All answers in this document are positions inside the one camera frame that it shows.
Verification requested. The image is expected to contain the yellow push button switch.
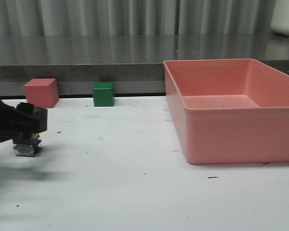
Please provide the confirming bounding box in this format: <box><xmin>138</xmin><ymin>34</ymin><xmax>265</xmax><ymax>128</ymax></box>
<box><xmin>13</xmin><ymin>133</ymin><xmax>42</xmax><ymax>157</ymax></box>

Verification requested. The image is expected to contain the white appliance in background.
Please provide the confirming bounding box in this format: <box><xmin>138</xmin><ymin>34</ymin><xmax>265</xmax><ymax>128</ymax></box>
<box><xmin>270</xmin><ymin>0</ymin><xmax>289</xmax><ymax>37</ymax></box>

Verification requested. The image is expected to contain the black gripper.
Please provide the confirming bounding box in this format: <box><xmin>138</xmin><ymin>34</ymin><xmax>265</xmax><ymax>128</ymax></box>
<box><xmin>0</xmin><ymin>99</ymin><xmax>48</xmax><ymax>143</ymax></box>

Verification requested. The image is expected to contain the grey stone counter ledge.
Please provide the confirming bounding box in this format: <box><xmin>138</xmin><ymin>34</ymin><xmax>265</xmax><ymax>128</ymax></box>
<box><xmin>0</xmin><ymin>34</ymin><xmax>289</xmax><ymax>98</ymax></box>

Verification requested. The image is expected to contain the pink cube block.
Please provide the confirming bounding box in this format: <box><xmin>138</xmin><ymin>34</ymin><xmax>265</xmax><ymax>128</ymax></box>
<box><xmin>23</xmin><ymin>78</ymin><xmax>59</xmax><ymax>108</ymax></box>

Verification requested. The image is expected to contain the pink plastic bin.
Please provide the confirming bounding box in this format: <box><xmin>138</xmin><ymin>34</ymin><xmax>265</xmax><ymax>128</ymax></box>
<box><xmin>164</xmin><ymin>59</ymin><xmax>289</xmax><ymax>164</ymax></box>

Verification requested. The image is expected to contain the green cube block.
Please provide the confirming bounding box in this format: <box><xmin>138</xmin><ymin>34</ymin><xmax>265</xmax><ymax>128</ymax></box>
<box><xmin>92</xmin><ymin>82</ymin><xmax>115</xmax><ymax>107</ymax></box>

